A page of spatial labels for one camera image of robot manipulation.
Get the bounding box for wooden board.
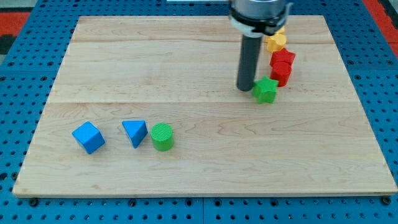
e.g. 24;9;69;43
13;16;397;198

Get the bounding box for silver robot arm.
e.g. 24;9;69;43
229;0;293;91

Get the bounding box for yellow flower-shaped block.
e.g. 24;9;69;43
266;34;287;53

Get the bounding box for blue cube block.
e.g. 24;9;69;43
72;121;105;154

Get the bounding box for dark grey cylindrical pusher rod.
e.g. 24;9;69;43
236;35;262;91

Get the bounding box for green cylinder block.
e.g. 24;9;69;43
150;123;174;151

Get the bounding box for red star block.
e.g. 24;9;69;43
269;48;296;66

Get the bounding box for green star block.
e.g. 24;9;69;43
252;77;279;104

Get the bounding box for red cylinder block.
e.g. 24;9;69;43
270;62;292;87

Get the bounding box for yellow block behind arm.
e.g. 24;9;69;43
276;26;285;35

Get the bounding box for blue triangle block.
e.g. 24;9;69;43
122;120;148;149

